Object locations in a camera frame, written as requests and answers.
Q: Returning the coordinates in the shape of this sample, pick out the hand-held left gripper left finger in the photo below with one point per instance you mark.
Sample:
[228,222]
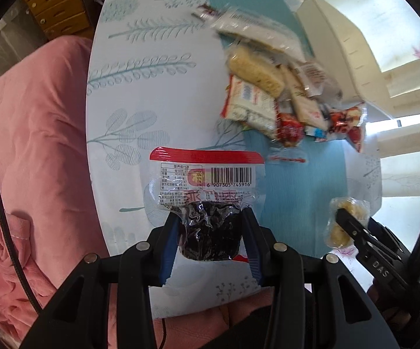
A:
[170,251]

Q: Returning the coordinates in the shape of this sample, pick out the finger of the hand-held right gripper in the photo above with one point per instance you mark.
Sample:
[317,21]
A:
[370,254]
[390,241]

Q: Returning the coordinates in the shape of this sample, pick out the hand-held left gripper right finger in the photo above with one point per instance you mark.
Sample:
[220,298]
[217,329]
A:
[251,251]

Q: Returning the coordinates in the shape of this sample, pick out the small yellow cookie packet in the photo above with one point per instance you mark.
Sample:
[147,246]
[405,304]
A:
[341,236]

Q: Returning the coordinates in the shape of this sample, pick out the red-label dark snack packet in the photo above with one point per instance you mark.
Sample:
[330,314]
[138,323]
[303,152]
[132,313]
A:
[202,181]

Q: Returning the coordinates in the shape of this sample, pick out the white plastic box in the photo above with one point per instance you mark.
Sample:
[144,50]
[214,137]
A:
[341,43]

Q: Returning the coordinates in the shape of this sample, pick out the clear red-print strip packet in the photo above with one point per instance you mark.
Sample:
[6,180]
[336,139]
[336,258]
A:
[288,160]

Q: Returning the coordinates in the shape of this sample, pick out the red candy packet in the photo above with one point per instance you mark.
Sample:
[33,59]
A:
[289,131]

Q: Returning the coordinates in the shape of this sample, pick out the red-white wrapped packet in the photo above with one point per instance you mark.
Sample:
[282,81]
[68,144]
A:
[350,121]

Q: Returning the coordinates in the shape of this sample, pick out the small blue-white candy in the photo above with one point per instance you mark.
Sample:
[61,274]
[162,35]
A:
[317,133]

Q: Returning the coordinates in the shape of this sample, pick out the red-white cracker packet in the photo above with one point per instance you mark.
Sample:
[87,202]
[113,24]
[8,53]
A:
[248,103]

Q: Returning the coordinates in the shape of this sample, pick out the beige biscuit packet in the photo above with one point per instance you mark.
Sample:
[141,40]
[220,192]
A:
[306,107]

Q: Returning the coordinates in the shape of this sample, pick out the leaf-print tablecloth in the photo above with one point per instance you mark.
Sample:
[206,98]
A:
[140,80]

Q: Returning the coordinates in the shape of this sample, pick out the pink blanket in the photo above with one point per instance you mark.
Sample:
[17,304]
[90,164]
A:
[31,134]

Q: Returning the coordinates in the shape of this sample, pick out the clear white-label packet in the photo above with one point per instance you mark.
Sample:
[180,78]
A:
[315,76]

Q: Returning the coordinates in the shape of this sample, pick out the white flower-print curtain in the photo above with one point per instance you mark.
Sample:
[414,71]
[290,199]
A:
[395,14]

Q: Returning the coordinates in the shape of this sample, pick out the wooden desk with drawers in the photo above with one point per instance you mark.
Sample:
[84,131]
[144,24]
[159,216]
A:
[57,3]

